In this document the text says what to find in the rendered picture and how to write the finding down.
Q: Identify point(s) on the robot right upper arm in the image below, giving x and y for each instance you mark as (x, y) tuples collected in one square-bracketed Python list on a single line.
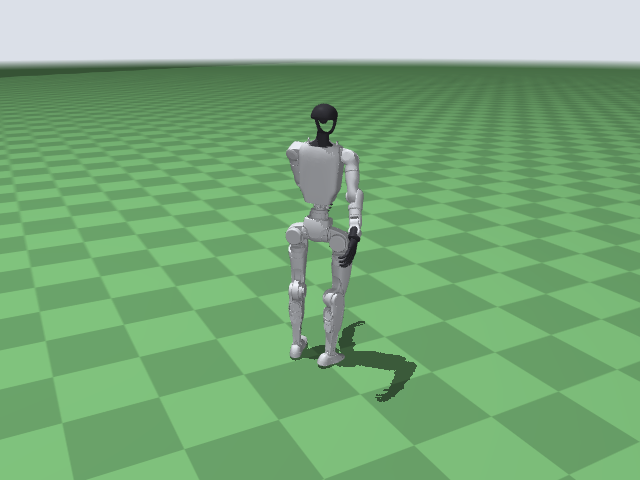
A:
[(351, 161)]

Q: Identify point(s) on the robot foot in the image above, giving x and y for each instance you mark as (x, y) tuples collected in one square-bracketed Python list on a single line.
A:
[(296, 351), (325, 360)]

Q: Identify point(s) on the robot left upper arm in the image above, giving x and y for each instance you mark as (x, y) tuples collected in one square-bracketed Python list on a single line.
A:
[(293, 155)]

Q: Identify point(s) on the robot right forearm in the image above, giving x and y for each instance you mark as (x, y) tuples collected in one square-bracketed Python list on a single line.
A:
[(355, 212)]

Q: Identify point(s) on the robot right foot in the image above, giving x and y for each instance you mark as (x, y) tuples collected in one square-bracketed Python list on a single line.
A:
[(325, 360)]

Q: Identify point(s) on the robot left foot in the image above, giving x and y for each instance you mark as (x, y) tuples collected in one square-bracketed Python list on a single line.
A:
[(296, 351)]

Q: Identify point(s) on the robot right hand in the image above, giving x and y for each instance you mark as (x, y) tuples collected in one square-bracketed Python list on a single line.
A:
[(352, 247)]

